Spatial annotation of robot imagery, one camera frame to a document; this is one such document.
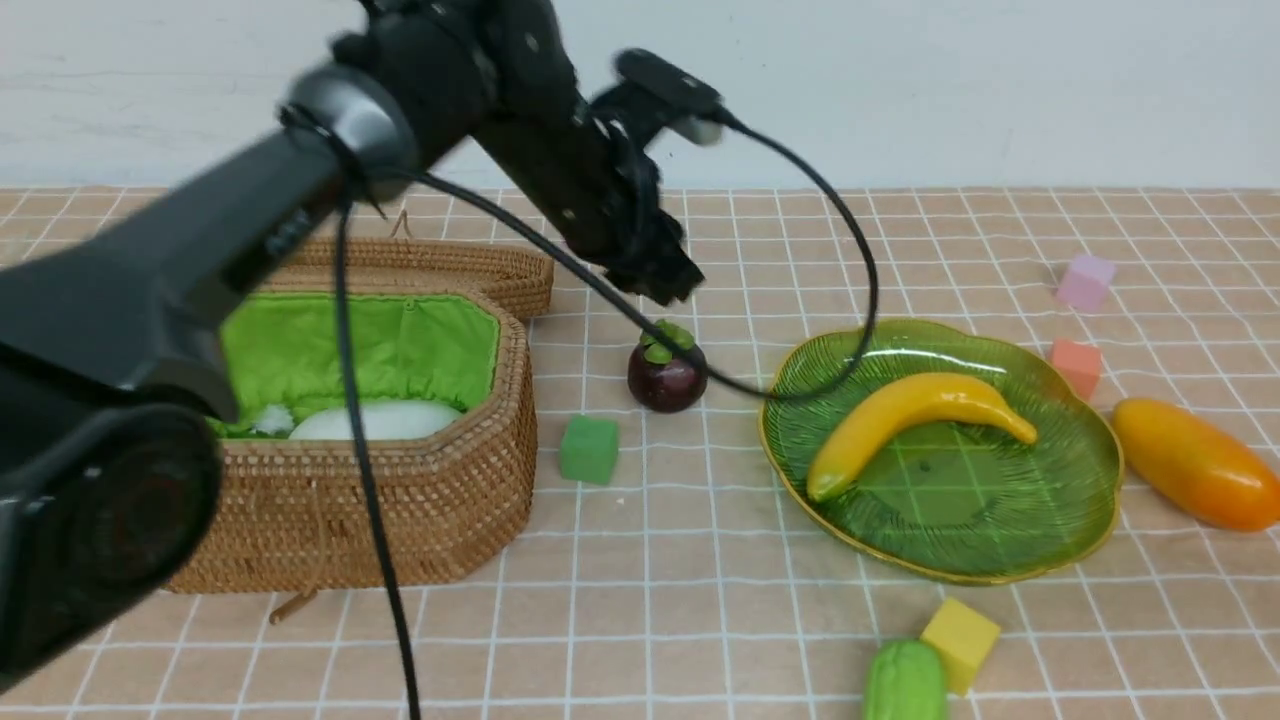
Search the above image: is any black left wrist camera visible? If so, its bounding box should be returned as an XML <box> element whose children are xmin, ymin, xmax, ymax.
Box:
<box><xmin>614</xmin><ymin>47</ymin><xmax>723</xmax><ymax>147</ymax></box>

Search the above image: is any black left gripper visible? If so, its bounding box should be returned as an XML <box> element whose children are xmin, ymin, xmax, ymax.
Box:
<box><xmin>475</xmin><ymin>81</ymin><xmax>705</xmax><ymax>306</ymax></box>

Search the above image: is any green foam cube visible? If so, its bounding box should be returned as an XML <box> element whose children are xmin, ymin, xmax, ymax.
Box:
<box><xmin>559</xmin><ymin>414</ymin><xmax>620</xmax><ymax>486</ymax></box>

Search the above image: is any woven wicker basket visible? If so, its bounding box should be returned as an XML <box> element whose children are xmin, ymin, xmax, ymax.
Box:
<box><xmin>168</xmin><ymin>288</ymin><xmax>538</xmax><ymax>594</ymax></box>

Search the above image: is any orange toy mango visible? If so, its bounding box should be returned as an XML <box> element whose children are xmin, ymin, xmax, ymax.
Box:
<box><xmin>1111</xmin><ymin>397</ymin><xmax>1279</xmax><ymax>532</ymax></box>

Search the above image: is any green fabric basket lining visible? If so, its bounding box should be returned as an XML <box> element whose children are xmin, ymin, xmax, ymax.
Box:
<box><xmin>212</xmin><ymin>293</ymin><xmax>500</xmax><ymax>439</ymax></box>

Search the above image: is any green glass leaf plate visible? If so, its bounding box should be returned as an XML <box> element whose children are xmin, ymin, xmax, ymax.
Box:
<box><xmin>758</xmin><ymin>316</ymin><xmax>1125</xmax><ymax>585</ymax></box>

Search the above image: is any purple toy mangosteen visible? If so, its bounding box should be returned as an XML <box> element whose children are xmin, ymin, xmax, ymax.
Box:
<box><xmin>627</xmin><ymin>319</ymin><xmax>708</xmax><ymax>414</ymax></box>

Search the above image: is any green toy cucumber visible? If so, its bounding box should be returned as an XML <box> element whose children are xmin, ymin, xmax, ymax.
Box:
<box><xmin>861</xmin><ymin>639</ymin><xmax>950</xmax><ymax>720</ymax></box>

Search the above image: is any white fluff in basket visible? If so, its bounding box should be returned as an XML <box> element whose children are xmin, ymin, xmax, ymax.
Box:
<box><xmin>247</xmin><ymin>404</ymin><xmax>296</xmax><ymax>439</ymax></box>

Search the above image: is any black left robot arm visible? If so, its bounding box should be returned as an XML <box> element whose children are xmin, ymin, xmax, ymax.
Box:
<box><xmin>1</xmin><ymin>1</ymin><xmax>703</xmax><ymax>689</ymax></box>

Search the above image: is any orange foam cube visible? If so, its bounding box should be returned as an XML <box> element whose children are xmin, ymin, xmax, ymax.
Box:
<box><xmin>1048</xmin><ymin>338</ymin><xmax>1103</xmax><ymax>401</ymax></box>

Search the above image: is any woven wicker basket lid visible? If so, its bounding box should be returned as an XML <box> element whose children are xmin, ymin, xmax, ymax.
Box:
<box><xmin>261</xmin><ymin>236</ymin><xmax>556</xmax><ymax>320</ymax></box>

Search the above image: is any pink foam cube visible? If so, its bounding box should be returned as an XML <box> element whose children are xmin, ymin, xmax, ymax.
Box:
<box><xmin>1055</xmin><ymin>254</ymin><xmax>1116</xmax><ymax>313</ymax></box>

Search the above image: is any yellow toy banana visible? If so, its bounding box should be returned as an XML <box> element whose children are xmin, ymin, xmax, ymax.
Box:
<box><xmin>805</xmin><ymin>372</ymin><xmax>1039</xmax><ymax>503</ymax></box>

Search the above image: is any yellow foam cube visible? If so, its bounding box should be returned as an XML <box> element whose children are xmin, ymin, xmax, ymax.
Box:
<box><xmin>919</xmin><ymin>597</ymin><xmax>1001</xmax><ymax>697</ymax></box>

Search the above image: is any beige checked tablecloth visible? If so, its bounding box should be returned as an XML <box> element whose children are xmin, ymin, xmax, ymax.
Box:
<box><xmin>3</xmin><ymin>187</ymin><xmax>1279</xmax><ymax>719</ymax></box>

